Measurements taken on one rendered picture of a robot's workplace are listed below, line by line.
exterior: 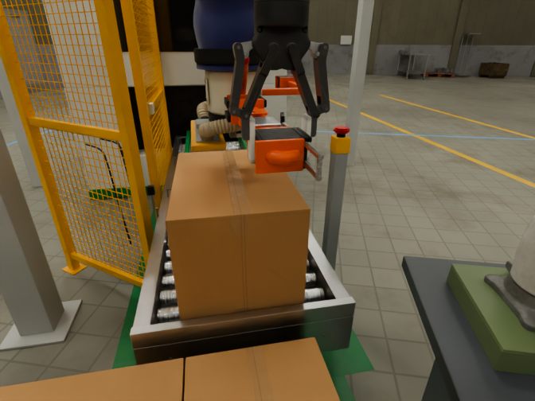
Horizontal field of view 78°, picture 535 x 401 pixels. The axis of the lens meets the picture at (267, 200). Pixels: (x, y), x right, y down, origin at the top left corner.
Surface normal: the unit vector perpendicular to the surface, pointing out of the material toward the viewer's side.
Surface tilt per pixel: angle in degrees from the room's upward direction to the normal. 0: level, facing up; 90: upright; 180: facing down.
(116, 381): 0
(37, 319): 90
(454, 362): 0
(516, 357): 90
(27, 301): 90
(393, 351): 0
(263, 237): 90
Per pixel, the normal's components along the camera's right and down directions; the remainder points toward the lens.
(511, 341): 0.00, -0.90
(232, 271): 0.18, 0.43
